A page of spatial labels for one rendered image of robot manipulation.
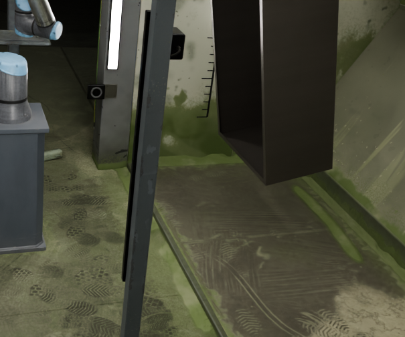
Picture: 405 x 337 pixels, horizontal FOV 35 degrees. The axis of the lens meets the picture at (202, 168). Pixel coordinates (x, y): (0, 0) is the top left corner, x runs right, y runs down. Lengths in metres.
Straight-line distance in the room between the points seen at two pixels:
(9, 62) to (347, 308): 1.84
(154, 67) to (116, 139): 2.27
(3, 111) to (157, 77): 1.37
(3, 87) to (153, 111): 1.31
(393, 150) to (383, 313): 1.04
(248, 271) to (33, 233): 1.04
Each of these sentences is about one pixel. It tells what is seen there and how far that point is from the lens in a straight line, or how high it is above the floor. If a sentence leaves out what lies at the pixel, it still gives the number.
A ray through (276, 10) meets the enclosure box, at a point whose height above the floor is 1.27.
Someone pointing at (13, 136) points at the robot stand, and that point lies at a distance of 2.91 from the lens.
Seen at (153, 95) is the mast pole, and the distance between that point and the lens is 1.67.
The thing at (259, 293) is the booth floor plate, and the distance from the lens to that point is 3.01.
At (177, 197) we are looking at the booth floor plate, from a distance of 3.65.
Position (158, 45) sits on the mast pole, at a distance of 1.63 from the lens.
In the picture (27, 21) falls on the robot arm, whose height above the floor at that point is 0.98.
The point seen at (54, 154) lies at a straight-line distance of 4.05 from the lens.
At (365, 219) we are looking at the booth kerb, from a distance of 3.67.
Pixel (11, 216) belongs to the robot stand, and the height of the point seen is 0.20.
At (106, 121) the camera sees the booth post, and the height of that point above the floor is 0.32.
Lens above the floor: 1.81
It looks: 26 degrees down
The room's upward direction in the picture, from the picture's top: 8 degrees clockwise
